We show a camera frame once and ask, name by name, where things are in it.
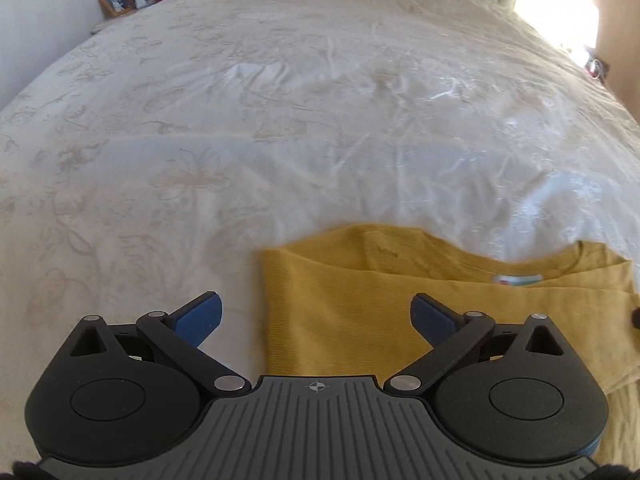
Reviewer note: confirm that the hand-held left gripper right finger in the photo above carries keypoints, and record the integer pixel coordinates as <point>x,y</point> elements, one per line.
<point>432,320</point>

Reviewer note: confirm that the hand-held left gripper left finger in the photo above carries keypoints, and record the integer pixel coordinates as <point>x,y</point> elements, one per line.
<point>200,317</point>

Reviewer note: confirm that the yellow knit sweater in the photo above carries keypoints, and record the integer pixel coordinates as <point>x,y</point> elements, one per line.
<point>350,320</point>

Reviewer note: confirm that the white floral bedspread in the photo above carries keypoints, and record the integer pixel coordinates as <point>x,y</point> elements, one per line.
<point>300,110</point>

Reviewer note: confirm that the white bedside table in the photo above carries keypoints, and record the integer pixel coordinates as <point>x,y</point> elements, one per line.
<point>102,25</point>

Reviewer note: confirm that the wooden picture frame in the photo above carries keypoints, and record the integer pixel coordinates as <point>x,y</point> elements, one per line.
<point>116,4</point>

